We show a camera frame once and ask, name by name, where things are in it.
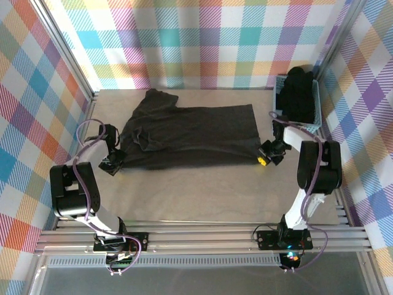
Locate black t-shirts pile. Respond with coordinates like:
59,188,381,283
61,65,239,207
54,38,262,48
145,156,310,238
278,66,317,123

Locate aluminium frame cross rails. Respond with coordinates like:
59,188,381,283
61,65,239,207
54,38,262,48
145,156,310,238
34,218,374,256

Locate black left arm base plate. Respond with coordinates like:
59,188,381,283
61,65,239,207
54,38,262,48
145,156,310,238
93,232,150,253

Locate dark grey t-shirt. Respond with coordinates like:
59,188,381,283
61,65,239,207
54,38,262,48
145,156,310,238
117,88,262,171

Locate grey slotted cable duct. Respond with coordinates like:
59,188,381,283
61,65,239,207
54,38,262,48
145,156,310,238
47,256,282,269

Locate aluminium frame post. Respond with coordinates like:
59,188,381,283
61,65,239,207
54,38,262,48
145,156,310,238
314,0,368,81
29,0,99,101

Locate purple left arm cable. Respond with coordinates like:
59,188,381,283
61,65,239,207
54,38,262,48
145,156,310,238
75,119,142,276

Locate aluminium left frame post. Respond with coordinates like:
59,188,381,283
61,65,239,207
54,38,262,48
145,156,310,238
29,0,99,101

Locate aluminium rail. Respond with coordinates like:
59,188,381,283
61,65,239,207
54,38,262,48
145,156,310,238
53,92,99,230
317,124,352,227

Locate light blue plastic basket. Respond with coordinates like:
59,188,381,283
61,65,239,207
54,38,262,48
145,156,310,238
272,75,323,133

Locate aluminium right frame post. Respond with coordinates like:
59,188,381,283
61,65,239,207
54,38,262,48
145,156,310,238
314,0,368,81

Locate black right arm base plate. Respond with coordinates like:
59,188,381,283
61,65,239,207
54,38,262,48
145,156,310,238
256,229,314,250

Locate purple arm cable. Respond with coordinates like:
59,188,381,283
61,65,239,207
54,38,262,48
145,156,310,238
268,111,329,273
75,119,142,276

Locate aluminium left side rail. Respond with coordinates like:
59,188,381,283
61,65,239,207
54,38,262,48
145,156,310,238
53,92,99,230

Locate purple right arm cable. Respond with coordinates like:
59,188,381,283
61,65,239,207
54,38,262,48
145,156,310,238
268,111,329,273

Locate aluminium right side rail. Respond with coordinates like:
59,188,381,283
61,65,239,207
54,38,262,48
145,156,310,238
317,124,352,227

